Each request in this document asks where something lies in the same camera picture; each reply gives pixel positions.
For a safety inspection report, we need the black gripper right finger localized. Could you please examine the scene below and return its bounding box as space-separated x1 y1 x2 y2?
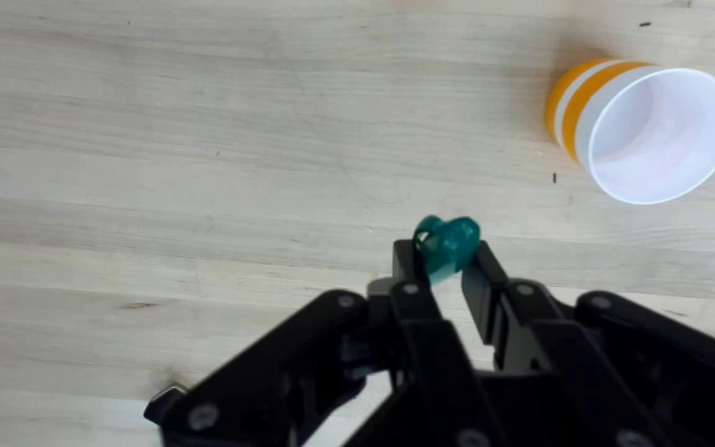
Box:
463 248 715 447

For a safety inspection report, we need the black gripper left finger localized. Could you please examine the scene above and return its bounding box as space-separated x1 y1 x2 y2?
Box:
145 241 507 447

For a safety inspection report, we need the green capped marker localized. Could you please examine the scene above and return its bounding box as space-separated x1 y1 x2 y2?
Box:
413 217 482 282

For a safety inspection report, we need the orange and white striped mug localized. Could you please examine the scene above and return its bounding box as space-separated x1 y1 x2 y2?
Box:
544 59 715 205

